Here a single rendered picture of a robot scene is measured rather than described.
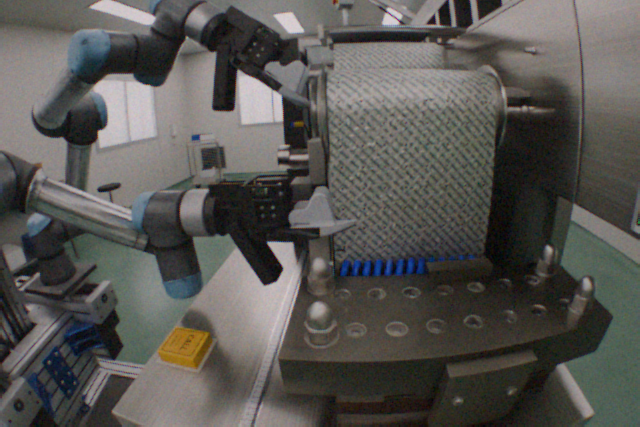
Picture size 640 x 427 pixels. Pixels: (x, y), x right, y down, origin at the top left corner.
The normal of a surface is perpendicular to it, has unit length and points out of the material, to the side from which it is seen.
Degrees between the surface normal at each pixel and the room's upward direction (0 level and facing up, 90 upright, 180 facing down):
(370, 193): 90
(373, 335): 0
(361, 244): 90
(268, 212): 90
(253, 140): 90
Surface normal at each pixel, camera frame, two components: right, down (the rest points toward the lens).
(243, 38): -0.11, 0.25
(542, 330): -0.05, -0.97
